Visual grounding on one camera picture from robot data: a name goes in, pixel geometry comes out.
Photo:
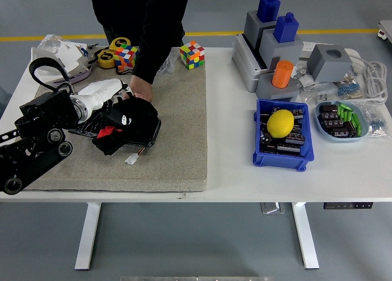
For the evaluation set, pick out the person's left hand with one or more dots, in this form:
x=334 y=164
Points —
x=142 y=89

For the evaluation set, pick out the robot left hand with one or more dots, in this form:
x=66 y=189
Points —
x=101 y=92

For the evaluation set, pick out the black rag with red tag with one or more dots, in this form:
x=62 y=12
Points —
x=141 y=112

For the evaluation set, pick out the person's left forearm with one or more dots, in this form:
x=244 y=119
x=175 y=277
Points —
x=153 y=60

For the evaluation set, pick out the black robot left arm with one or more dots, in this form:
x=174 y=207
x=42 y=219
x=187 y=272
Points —
x=46 y=109

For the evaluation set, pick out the black table control panel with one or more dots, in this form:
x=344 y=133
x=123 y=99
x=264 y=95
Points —
x=347 y=205

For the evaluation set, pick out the yellow tape measure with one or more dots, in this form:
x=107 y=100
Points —
x=119 y=43
x=106 y=58

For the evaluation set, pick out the small clear bag of screws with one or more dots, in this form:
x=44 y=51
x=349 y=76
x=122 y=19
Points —
x=168 y=65

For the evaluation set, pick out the colourful puzzle cube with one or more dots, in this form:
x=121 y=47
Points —
x=125 y=57
x=192 y=55

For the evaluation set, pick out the small black clip tool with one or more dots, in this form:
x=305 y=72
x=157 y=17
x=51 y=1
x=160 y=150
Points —
x=92 y=56

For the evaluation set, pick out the white torn cardboard sheet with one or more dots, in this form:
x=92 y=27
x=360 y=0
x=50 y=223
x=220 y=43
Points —
x=72 y=56

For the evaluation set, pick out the grey-brown mat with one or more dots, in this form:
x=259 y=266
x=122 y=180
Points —
x=177 y=125

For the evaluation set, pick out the crumpled clear plastic bag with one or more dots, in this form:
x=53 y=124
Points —
x=52 y=40

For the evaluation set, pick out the person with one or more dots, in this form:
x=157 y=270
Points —
x=137 y=11

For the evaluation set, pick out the light grey junction box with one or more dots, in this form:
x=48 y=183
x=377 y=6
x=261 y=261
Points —
x=242 y=60

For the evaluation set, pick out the low grey block holder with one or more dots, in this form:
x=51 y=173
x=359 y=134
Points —
x=266 y=89

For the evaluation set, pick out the black cylindrical capacitor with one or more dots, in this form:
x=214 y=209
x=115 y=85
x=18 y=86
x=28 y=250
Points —
x=296 y=139
x=289 y=149
x=266 y=137

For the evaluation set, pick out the orange cylinder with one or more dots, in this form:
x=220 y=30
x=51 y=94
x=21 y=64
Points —
x=282 y=74

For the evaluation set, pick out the yellow lemon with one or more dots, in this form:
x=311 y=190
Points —
x=280 y=123

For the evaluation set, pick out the white table leg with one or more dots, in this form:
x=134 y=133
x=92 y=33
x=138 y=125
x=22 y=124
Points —
x=306 y=235
x=87 y=235

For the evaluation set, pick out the blue bottle-shaped block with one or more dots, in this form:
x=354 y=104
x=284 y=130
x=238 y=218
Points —
x=269 y=7
x=286 y=28

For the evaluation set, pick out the blue plastic bin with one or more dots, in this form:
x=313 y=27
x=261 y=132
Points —
x=278 y=163

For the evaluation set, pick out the clear bag of white parts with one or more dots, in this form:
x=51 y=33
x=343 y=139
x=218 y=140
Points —
x=304 y=77

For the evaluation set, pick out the white power strip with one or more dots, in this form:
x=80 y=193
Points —
x=307 y=50

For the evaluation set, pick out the clear bag with white plug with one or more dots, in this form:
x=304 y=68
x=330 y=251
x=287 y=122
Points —
x=318 y=92

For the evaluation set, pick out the grey block with round hole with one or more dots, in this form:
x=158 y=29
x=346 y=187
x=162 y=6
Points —
x=324 y=68

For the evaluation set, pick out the dark brown capacitor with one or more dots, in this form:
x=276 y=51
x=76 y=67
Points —
x=343 y=133
x=333 y=124
x=328 y=108
x=328 y=116

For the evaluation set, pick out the green battery cell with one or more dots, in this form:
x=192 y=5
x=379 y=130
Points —
x=359 y=130
x=339 y=109
x=355 y=120

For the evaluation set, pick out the light blue oval dish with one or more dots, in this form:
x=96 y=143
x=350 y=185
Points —
x=340 y=140

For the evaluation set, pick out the clear bag of blue resistors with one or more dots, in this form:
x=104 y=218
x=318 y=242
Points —
x=349 y=88
x=372 y=122

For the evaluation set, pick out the white cart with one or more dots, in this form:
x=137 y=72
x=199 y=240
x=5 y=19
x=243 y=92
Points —
x=386 y=31

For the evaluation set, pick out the silver metal bracket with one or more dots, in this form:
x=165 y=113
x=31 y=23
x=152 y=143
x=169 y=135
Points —
x=272 y=208

